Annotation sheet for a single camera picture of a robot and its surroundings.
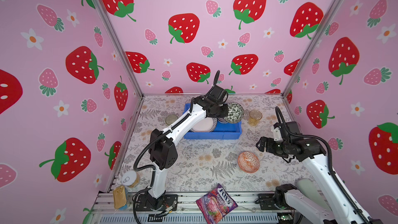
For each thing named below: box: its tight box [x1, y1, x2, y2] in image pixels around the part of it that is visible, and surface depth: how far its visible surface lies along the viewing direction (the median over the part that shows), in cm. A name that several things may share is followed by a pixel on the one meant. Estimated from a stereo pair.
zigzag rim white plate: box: [190, 117, 218, 133], surface depth 100 cm
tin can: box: [121, 170, 141, 189], surface depth 78 cm
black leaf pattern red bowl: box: [223, 102, 245, 124], surface depth 86 cm
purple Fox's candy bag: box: [195, 183, 239, 224], surface depth 73 cm
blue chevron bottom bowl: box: [237, 151, 260, 174], surface depth 87 cm
